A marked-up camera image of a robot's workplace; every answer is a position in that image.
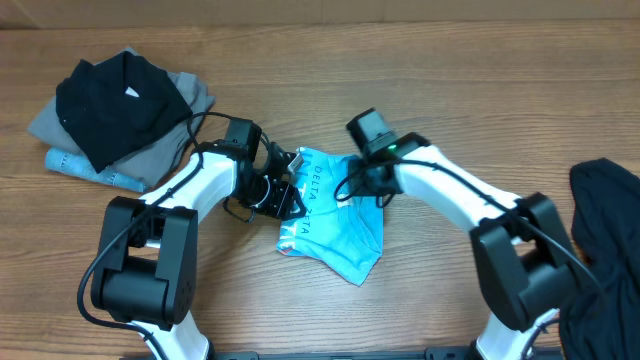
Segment light blue printed t-shirt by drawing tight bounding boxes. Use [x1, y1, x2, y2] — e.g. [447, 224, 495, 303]
[276, 147, 384, 286]

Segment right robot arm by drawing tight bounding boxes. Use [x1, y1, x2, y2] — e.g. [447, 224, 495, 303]
[343, 109, 588, 359]

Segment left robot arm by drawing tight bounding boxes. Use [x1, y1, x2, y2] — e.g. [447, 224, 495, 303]
[77, 118, 306, 359]

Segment grey folded garment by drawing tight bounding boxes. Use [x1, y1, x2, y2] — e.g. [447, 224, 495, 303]
[27, 47, 216, 190]

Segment black folded shirt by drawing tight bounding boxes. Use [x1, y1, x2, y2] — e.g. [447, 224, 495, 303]
[55, 51, 192, 172]

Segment light blue folded jeans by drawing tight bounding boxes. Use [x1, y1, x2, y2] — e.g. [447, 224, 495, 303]
[44, 148, 148, 193]

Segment black garment at right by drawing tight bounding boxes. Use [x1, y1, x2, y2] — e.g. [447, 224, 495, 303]
[559, 158, 639, 360]

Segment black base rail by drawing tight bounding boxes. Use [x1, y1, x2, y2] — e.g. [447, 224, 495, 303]
[212, 346, 481, 360]

